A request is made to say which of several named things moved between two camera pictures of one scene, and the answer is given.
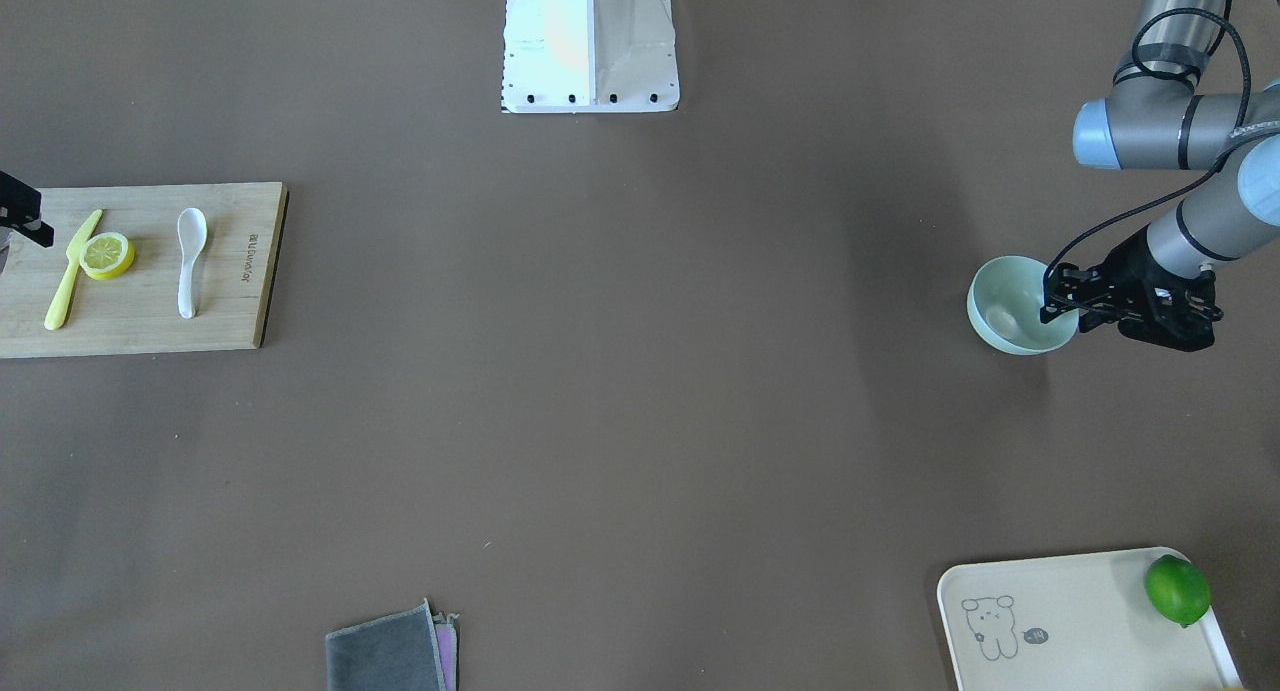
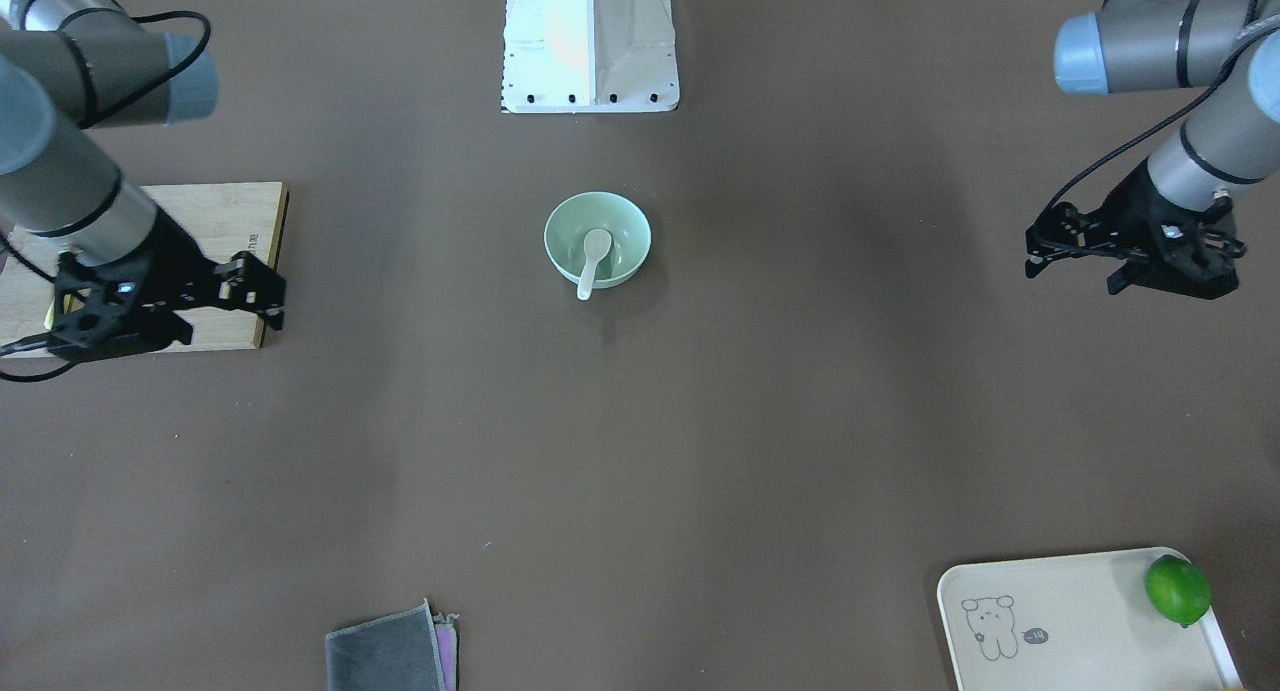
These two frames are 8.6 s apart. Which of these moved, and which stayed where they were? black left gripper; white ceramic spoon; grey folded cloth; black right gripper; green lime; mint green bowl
Moved: black right gripper; mint green bowl; white ceramic spoon; black left gripper
Stayed: grey folded cloth; green lime
